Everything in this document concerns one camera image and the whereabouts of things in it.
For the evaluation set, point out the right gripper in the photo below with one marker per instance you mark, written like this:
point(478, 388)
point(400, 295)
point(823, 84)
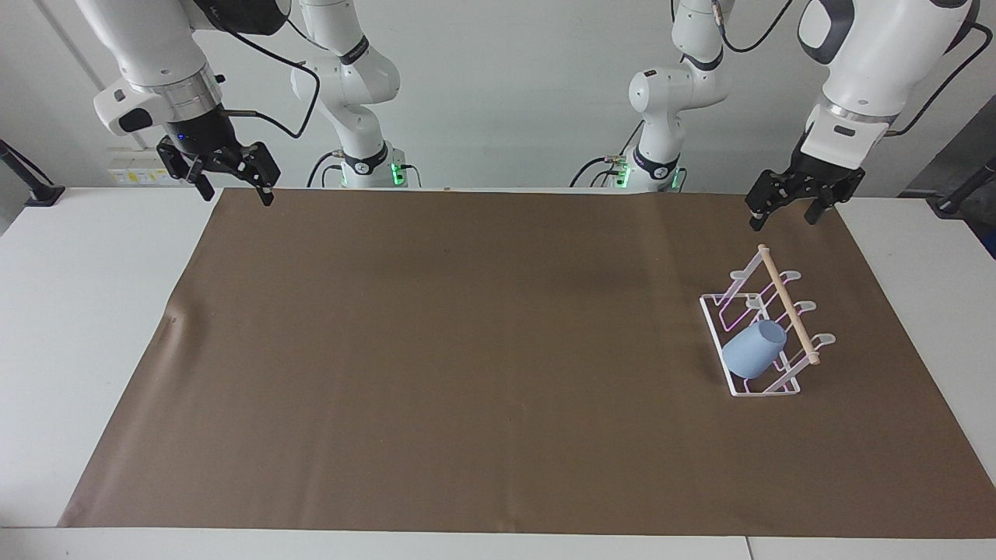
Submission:
point(198, 131)

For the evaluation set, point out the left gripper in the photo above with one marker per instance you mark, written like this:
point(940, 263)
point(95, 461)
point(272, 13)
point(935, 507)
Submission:
point(826, 171)

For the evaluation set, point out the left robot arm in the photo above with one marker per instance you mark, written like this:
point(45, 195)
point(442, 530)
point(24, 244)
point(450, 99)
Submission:
point(871, 54)

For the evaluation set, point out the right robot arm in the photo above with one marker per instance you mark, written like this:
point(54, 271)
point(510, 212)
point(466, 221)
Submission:
point(148, 47)

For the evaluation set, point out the light blue cup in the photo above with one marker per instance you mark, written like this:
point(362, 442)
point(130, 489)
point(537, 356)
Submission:
point(751, 350)

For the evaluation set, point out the black stand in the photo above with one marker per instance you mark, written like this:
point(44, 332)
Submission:
point(965, 190)
point(31, 183)

